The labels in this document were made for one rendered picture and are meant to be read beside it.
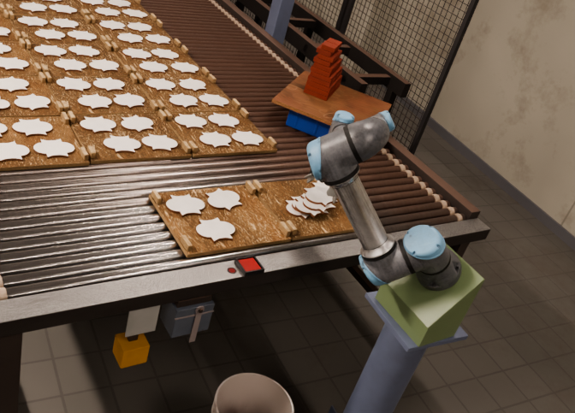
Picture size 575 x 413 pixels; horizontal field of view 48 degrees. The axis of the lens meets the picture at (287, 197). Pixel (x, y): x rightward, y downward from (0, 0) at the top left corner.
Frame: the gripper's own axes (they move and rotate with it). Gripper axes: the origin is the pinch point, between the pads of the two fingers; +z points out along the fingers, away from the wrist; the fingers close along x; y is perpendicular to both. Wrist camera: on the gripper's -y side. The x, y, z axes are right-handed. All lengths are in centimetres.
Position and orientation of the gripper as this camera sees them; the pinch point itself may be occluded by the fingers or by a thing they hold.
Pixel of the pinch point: (321, 192)
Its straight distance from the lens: 253.0
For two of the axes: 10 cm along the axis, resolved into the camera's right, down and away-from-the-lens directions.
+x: 6.6, 5.4, -5.2
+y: -7.1, 2.1, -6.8
